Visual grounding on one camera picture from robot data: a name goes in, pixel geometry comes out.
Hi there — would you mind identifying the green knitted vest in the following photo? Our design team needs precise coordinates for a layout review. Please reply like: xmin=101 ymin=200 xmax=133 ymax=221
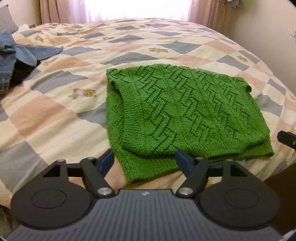
xmin=106 ymin=64 xmax=274 ymax=183

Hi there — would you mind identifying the white wall socket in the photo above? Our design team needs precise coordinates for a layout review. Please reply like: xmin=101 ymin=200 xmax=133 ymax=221
xmin=290 ymin=30 xmax=296 ymax=37

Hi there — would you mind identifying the pink curtain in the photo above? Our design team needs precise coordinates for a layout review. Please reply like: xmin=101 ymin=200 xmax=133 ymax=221
xmin=40 ymin=0 xmax=227 ymax=28

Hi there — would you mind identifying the grey pillow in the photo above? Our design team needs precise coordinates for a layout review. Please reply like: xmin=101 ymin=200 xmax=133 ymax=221
xmin=0 ymin=5 xmax=19 ymax=34

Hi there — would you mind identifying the blue denim clothes pile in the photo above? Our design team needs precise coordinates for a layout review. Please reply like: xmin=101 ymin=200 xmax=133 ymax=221
xmin=1 ymin=32 xmax=63 ymax=95

